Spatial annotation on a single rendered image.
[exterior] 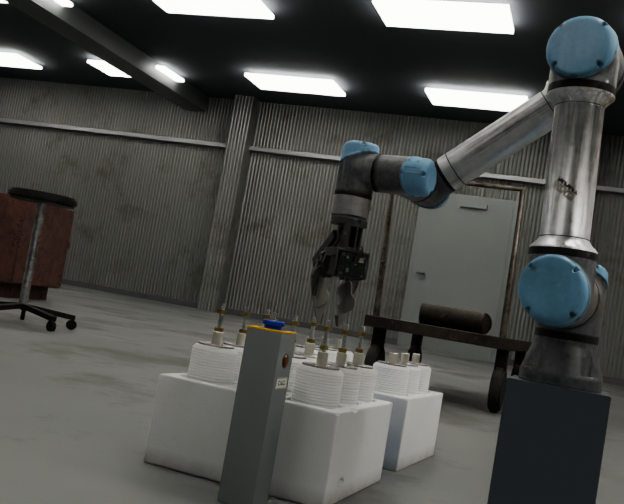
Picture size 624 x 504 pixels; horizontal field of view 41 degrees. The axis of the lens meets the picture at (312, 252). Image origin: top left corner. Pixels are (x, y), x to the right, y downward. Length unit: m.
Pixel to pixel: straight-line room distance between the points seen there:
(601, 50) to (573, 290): 0.41
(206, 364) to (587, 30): 0.95
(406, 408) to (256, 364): 0.69
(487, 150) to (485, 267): 9.82
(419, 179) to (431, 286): 10.00
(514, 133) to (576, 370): 0.47
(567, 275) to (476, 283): 10.05
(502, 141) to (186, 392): 0.80
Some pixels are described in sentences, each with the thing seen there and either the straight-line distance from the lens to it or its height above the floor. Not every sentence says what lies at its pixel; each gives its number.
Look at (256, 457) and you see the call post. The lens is 1.52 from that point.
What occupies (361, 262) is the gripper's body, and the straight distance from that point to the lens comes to 1.63.
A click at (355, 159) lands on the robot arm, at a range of 1.65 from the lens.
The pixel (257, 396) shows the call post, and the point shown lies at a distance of 1.51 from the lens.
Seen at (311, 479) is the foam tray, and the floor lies 0.05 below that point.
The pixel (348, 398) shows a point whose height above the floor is 0.19.
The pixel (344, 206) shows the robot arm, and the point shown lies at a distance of 1.64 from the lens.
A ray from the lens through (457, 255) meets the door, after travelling 11.56.
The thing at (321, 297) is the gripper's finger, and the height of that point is 0.39.
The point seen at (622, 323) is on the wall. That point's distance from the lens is 11.47.
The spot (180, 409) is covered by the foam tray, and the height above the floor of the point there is 0.12.
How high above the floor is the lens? 0.37
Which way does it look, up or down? 3 degrees up
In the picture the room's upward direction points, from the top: 10 degrees clockwise
